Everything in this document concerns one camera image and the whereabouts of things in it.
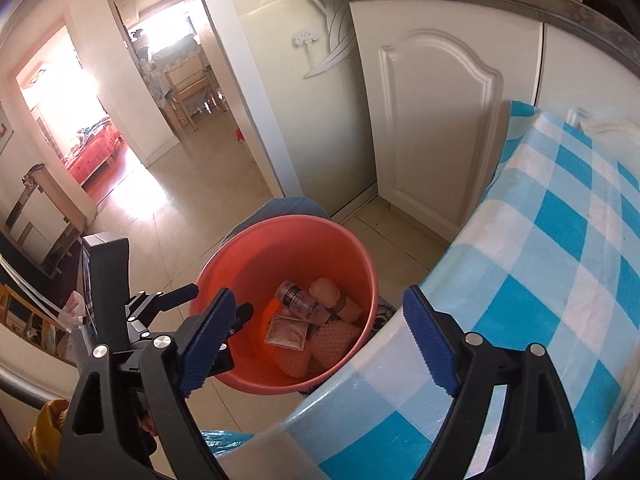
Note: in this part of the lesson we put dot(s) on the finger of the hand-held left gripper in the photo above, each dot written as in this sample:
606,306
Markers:
240,320
170,297

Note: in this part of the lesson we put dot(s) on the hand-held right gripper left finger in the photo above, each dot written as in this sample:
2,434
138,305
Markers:
207,340

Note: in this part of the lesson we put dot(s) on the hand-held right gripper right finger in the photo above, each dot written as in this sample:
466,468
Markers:
432,340

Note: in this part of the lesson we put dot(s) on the square sponge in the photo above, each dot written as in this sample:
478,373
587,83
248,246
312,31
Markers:
286,332

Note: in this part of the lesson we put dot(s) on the white drink bottle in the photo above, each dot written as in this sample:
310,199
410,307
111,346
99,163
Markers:
300,302

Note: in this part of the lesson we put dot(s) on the orange plastic bucket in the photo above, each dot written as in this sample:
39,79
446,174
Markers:
260,260

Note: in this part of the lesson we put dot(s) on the beige banded roll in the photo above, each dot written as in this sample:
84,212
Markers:
345,307

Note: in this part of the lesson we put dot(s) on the person's left hand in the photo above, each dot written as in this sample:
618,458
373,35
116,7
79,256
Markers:
147,422

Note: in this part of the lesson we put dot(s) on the patterned floor mat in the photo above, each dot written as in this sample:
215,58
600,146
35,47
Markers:
385,310

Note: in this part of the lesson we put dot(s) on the white wooden cabinet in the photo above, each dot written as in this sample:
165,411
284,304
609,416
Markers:
40,220

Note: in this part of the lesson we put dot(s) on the blue plastic bag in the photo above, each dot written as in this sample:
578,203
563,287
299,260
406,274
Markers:
230,440

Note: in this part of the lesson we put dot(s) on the blue-grey cloth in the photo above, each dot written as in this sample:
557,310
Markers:
290,207

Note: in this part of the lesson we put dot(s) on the red covered bed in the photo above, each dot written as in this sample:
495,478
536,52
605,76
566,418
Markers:
92,155

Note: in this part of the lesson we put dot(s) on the blue white checked tablecloth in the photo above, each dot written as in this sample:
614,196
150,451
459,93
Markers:
550,260

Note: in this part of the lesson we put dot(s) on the white cabinet door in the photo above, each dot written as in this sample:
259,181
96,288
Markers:
430,135
590,75

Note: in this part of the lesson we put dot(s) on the wooden chair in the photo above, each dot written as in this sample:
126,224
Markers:
192,90

